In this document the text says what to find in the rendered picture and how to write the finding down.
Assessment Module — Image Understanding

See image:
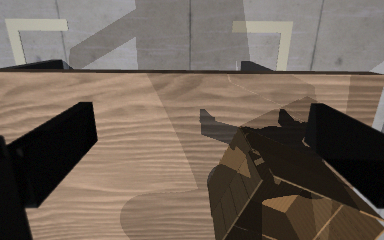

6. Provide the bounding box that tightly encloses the brown cardboard box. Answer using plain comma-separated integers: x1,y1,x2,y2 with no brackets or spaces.
207,126,384,240

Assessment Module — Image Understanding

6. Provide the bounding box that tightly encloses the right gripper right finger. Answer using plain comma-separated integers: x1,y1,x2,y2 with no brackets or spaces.
304,103,384,209

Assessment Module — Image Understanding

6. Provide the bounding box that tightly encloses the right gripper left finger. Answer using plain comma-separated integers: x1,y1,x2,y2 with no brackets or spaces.
0,102,98,240

